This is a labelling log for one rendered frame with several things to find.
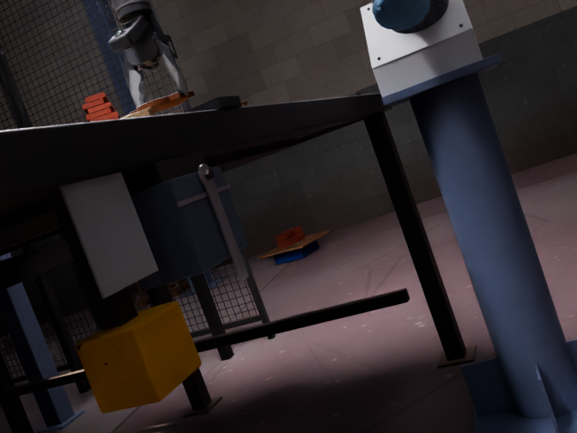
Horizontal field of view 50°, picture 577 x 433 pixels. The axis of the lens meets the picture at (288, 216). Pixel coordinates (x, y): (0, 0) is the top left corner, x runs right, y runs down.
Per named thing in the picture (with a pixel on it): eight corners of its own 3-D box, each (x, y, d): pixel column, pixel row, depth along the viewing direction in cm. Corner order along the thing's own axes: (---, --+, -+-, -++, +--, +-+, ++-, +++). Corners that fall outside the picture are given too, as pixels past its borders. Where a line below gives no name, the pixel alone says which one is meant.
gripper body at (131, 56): (180, 61, 132) (160, 6, 132) (160, 57, 124) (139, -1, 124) (151, 74, 135) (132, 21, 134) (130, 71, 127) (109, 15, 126)
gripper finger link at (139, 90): (155, 114, 134) (157, 70, 132) (141, 114, 129) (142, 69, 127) (142, 113, 135) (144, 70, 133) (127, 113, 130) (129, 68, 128)
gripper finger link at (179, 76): (205, 86, 130) (176, 55, 130) (192, 85, 124) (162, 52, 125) (197, 97, 131) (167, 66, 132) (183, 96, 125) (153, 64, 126)
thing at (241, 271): (266, 265, 87) (221, 143, 86) (222, 297, 75) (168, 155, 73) (201, 285, 92) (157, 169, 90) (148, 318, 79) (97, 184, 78)
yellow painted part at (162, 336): (203, 364, 69) (128, 166, 68) (160, 403, 61) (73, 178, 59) (148, 377, 73) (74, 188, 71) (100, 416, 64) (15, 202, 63)
